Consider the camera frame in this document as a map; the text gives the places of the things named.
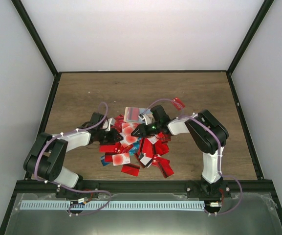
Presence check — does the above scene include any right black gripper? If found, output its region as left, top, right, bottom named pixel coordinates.
left=131, top=122, right=161, bottom=139

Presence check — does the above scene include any beige leather card holder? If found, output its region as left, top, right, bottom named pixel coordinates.
left=124, top=107, right=153, bottom=124

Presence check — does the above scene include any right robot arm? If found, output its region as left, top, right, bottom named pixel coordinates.
left=131, top=105, right=229, bottom=197

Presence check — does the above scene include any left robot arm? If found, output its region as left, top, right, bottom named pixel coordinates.
left=23, top=112, right=123, bottom=198

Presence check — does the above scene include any white pink gradient card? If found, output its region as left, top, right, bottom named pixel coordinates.
left=120, top=123, right=138, bottom=148

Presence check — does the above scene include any white red card bottom left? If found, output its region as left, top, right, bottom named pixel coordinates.
left=112, top=153, right=130, bottom=166

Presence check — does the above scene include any lone red VIP card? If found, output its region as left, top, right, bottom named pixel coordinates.
left=171, top=97, right=185, bottom=111

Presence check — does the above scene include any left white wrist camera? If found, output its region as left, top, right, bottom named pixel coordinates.
left=106, top=117, right=115, bottom=131

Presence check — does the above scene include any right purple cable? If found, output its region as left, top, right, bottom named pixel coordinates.
left=143, top=97, right=243, bottom=216

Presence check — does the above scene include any black front frame rail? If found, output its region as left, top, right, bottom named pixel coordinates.
left=13, top=180, right=275, bottom=199

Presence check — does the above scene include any light blue cable duct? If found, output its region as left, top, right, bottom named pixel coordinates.
left=20, top=200, right=205, bottom=211

